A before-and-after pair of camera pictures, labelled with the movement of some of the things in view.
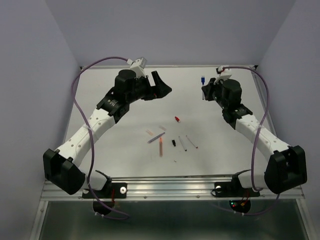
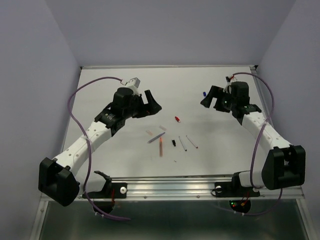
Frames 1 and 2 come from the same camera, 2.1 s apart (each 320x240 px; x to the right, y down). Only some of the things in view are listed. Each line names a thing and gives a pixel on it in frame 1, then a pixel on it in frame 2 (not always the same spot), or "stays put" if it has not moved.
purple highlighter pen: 155,138 stays put
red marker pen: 196,147 stays put
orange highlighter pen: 160,147 stays put
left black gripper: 158,91 -> 155,108
